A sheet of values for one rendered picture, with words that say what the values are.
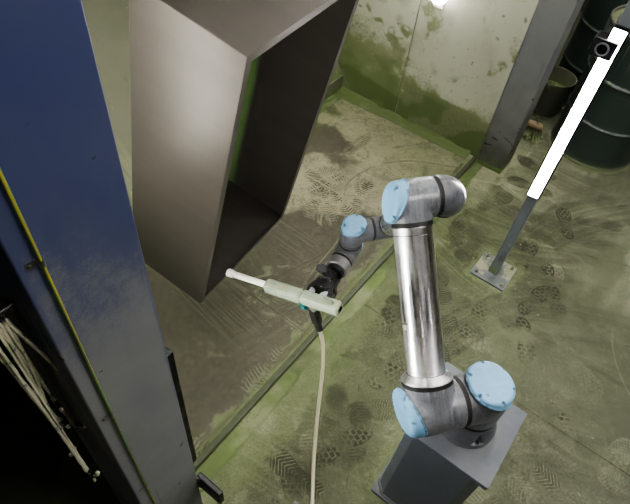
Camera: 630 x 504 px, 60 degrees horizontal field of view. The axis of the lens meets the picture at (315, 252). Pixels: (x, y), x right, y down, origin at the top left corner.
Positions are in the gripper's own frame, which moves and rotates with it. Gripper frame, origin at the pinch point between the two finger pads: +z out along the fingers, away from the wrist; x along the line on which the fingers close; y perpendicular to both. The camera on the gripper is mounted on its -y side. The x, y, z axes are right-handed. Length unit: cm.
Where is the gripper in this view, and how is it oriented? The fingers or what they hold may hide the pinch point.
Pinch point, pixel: (309, 305)
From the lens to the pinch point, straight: 198.7
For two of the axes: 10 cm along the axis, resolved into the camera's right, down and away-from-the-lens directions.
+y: 1.3, 6.9, 7.1
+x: -8.8, -2.6, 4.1
